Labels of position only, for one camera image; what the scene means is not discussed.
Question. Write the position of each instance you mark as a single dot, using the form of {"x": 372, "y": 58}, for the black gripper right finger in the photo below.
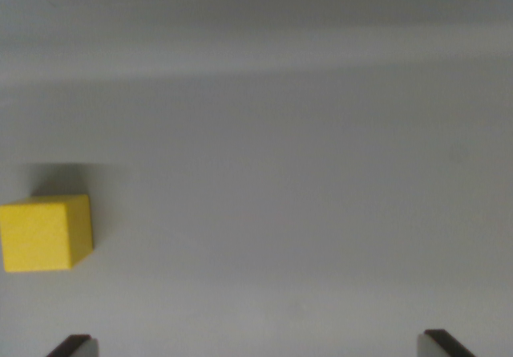
{"x": 439, "y": 345}

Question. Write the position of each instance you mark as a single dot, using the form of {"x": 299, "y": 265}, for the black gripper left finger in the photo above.
{"x": 76, "y": 347}

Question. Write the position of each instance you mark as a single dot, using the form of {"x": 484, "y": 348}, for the yellow wooden cube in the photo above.
{"x": 38, "y": 236}

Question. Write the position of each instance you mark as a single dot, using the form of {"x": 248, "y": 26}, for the white plastic tray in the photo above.
{"x": 280, "y": 132}

